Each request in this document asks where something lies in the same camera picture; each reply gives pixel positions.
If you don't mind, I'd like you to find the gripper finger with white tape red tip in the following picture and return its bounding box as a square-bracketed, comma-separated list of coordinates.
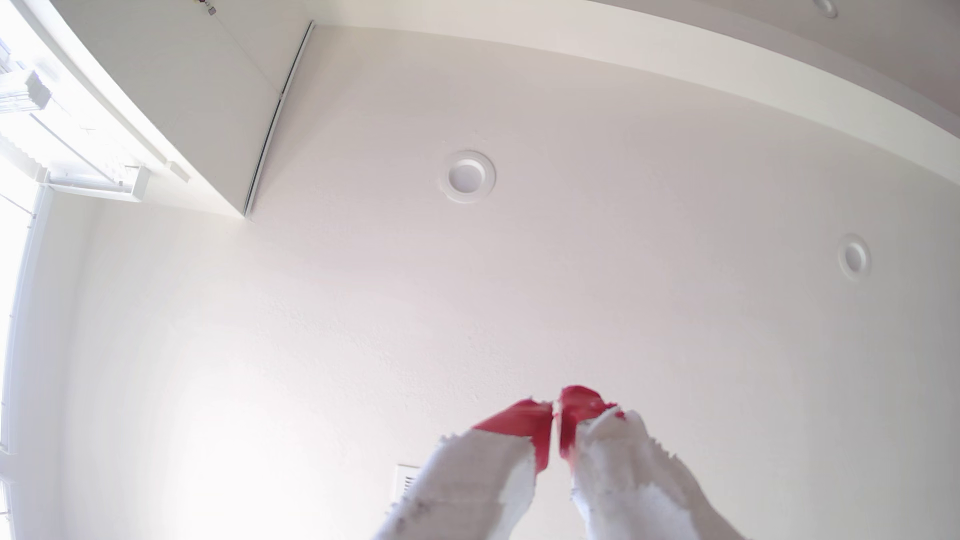
[558, 384, 747, 540]
[372, 397, 555, 540]

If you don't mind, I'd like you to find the round recessed ceiling light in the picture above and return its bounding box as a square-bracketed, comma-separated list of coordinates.
[837, 233, 873, 282]
[439, 149, 497, 204]

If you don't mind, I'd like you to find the white window blind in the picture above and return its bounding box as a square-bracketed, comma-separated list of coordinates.
[0, 37, 151, 204]

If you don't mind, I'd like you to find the white wall air vent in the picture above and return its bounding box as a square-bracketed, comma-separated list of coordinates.
[392, 463, 423, 505]

